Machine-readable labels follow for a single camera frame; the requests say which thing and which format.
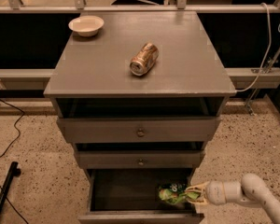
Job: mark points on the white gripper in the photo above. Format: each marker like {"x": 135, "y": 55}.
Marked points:
{"x": 215, "y": 191}

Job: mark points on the green rice chip bag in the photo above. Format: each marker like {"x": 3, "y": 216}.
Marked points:
{"x": 175, "y": 193}

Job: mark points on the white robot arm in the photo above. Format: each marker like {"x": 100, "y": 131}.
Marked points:
{"x": 251, "y": 191}

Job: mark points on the bottom grey drawer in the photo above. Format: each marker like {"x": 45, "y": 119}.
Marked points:
{"x": 131, "y": 196}

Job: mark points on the grey drawer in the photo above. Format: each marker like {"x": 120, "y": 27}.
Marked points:
{"x": 139, "y": 159}
{"x": 138, "y": 130}
{"x": 131, "y": 196}

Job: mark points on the grey wooden drawer cabinet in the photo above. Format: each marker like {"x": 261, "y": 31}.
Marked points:
{"x": 93, "y": 77}

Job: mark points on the top grey drawer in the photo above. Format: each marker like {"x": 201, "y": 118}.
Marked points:
{"x": 138, "y": 130}

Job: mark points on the middle grey drawer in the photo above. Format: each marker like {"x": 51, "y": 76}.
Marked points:
{"x": 139, "y": 159}

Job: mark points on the gold soda can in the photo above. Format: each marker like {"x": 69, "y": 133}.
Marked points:
{"x": 144, "y": 60}

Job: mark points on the black stand leg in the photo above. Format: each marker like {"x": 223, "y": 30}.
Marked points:
{"x": 12, "y": 172}

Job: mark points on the white bowl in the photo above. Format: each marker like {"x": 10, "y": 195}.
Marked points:
{"x": 86, "y": 26}

